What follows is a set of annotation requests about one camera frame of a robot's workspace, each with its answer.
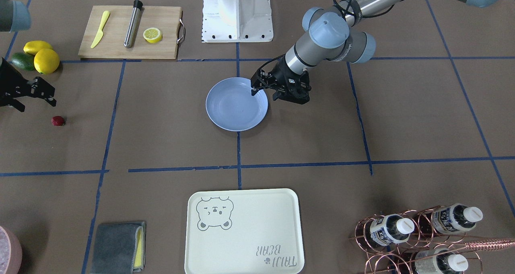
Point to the steel cylinder with black cap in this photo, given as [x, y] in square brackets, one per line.
[134, 24]

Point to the copper wire bottle rack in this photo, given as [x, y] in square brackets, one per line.
[398, 258]

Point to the green lime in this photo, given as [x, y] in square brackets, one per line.
[23, 61]

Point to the half lemon slice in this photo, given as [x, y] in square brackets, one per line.
[152, 35]

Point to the blue plate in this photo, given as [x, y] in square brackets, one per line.
[231, 105]

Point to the cream bear tray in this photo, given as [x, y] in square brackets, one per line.
[244, 232]

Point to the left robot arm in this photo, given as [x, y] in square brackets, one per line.
[329, 35]

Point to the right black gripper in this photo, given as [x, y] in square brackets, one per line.
[35, 89]

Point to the yellow plastic knife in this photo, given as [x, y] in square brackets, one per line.
[99, 34]

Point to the tea bottle front of rack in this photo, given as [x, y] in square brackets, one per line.
[439, 261]

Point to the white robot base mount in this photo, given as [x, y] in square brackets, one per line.
[233, 21]

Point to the wooden cutting board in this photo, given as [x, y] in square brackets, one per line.
[165, 18]

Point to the yellow sponge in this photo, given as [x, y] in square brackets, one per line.
[138, 260]

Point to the yellow lemon round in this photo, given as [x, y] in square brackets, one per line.
[46, 61]

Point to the yellow lemon elongated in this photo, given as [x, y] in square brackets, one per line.
[32, 47]

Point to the pink bowl of ice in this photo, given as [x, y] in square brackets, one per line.
[11, 252]

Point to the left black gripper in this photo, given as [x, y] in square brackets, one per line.
[280, 71]

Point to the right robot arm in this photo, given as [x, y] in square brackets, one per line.
[16, 17]

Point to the red strawberry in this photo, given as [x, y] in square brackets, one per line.
[58, 121]

